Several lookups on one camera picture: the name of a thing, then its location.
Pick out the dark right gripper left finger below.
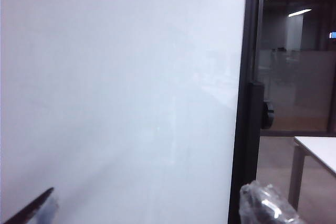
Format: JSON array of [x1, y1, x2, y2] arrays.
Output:
[[0, 187, 61, 224]]

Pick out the plastic-wrapped right gripper right finger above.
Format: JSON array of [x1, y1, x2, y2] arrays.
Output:
[[238, 180, 303, 224]]

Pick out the white table grey legs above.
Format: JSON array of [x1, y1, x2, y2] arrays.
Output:
[[287, 135, 336, 212]]

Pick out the black round clamp knob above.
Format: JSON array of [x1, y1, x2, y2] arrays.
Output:
[[260, 100, 275, 130]]

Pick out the glass partition frosted band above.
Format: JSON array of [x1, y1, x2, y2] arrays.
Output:
[[252, 0, 336, 133]]

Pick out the long ceiling light strip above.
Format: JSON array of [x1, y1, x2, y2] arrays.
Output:
[[288, 8, 313, 18]]

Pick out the black whiteboard stand post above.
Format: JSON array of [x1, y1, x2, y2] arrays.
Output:
[[228, 81, 265, 224]]

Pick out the white glossy whiteboard black frame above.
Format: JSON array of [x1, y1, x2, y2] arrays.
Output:
[[0, 0, 266, 224]]

